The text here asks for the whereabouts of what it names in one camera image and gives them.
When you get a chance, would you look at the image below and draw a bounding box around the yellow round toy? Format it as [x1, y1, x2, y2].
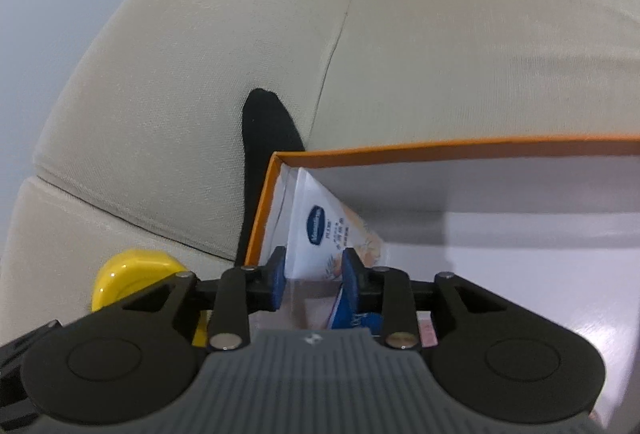
[91, 248, 211, 348]

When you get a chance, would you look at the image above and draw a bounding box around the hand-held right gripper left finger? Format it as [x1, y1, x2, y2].
[120, 246, 287, 351]

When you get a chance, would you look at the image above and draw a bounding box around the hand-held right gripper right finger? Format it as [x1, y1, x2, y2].
[341, 247, 512, 351]

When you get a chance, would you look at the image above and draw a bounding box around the white cream tube blue print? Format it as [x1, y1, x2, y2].
[291, 166, 387, 331]

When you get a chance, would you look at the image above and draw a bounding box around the beige sofa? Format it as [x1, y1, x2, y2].
[0, 0, 640, 315]

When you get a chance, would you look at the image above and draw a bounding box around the black cloth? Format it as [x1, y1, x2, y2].
[235, 88, 309, 265]

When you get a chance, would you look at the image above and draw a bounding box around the pink red eraser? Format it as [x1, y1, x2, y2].
[416, 311, 440, 348]

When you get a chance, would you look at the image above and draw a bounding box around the orange cardboard box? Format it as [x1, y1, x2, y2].
[244, 134, 640, 434]

